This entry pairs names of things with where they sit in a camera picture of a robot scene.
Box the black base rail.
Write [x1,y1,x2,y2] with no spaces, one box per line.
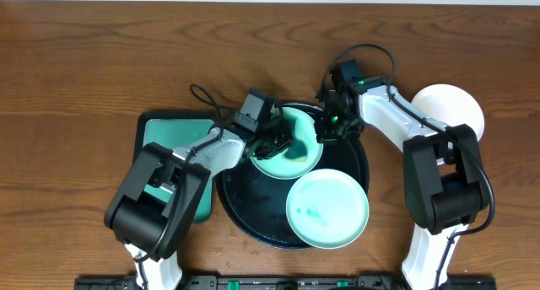
[73,274,499,290]

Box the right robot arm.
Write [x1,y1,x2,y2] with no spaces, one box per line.
[315,60,495,289]

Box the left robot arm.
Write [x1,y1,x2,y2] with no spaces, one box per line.
[104,89,293,289]

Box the left black cable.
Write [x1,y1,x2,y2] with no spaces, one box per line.
[134,83,237,290]

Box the white plate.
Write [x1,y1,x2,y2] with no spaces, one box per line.
[412,83,485,141]

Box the green scrubbing sponge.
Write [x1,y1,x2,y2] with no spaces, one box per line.
[282,140,308,162]

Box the black cable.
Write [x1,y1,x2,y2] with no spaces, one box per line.
[134,83,237,290]
[316,43,497,290]

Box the mint green plate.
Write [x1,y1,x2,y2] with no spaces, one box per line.
[251,107,323,180]
[285,169,370,250]

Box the right black cable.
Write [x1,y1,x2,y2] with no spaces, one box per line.
[316,43,497,290]

